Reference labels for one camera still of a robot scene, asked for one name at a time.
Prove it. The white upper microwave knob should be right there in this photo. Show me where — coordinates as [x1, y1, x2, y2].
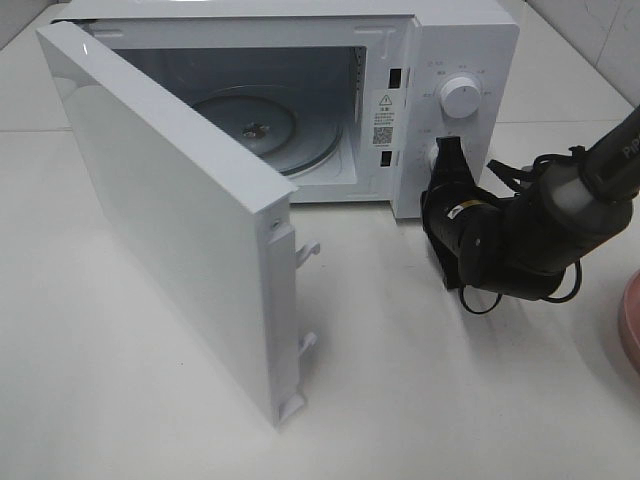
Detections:
[438, 73, 482, 119]

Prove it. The pink round plate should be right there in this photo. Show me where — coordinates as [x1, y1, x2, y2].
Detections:
[618, 271, 639, 373]

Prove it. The white microwave oven body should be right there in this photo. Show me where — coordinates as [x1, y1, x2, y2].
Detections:
[48, 1, 519, 219]

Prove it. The white microwave door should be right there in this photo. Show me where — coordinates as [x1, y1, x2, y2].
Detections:
[37, 22, 320, 425]

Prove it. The white microwave knob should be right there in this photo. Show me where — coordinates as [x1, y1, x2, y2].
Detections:
[424, 142, 439, 172]
[438, 73, 482, 119]

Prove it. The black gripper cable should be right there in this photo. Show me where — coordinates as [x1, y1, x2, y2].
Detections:
[457, 144, 589, 316]

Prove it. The white lower microwave knob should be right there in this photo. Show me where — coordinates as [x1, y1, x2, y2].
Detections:
[424, 142, 439, 172]

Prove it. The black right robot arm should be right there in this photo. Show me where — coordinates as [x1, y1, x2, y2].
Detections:
[420, 111, 639, 303]

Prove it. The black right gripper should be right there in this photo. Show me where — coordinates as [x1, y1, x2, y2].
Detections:
[421, 136, 515, 291]

